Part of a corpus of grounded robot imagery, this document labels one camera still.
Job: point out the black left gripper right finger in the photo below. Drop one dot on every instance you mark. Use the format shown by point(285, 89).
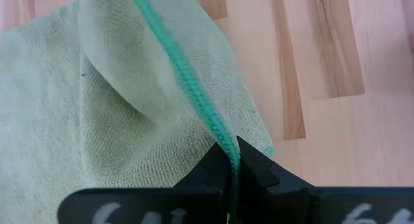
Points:
point(291, 204)

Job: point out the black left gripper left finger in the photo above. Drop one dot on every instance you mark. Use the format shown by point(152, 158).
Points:
point(161, 206)

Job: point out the pale green microfiber towel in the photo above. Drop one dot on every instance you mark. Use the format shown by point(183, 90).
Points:
point(64, 104)

